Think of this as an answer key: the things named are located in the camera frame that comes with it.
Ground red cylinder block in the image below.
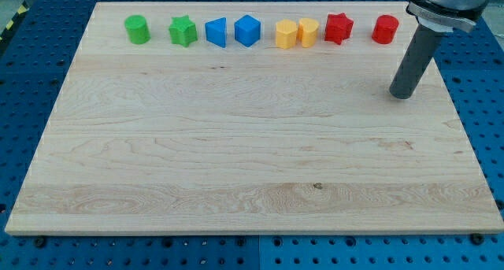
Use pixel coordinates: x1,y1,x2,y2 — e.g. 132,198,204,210
372,15,399,44

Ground red star block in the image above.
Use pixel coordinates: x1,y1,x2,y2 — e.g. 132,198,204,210
324,13,354,45

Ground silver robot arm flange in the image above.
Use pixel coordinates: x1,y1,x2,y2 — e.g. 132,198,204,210
406,0,489,33

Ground green cylinder block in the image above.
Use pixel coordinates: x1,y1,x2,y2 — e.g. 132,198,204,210
124,15,150,44

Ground blue cube block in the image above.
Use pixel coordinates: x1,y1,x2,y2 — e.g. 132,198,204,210
234,15,261,47

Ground yellow pentagon block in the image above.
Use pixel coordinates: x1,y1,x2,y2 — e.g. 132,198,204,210
275,19,298,50

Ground green star block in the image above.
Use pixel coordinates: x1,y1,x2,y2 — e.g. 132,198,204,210
169,15,198,47

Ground blue triangular prism block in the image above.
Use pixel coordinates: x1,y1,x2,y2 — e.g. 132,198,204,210
205,17,227,48

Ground grey cylindrical pointer tool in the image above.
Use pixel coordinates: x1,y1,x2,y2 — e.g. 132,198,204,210
389,24,445,99

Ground wooden board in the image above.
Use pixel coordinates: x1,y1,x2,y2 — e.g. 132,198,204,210
6,2,503,236

